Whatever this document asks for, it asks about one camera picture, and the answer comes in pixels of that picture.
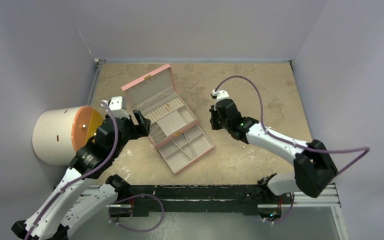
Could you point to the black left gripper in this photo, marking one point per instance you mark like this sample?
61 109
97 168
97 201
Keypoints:
140 130

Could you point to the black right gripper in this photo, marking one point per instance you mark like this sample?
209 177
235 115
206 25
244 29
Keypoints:
217 118

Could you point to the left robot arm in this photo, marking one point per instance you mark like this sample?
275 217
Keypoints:
62 213

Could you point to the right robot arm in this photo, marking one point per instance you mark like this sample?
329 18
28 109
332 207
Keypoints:
313 168

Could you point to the pink jewelry box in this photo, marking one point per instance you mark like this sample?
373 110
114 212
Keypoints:
156 96

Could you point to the white cylinder orange lid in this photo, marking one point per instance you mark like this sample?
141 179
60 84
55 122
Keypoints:
58 134

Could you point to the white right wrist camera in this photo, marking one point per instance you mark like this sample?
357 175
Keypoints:
219 94

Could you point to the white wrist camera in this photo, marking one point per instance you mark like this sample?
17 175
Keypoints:
219 94
116 106

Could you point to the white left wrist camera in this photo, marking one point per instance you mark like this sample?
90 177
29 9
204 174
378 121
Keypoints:
116 106

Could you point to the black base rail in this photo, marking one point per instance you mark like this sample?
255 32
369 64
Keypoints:
247 199

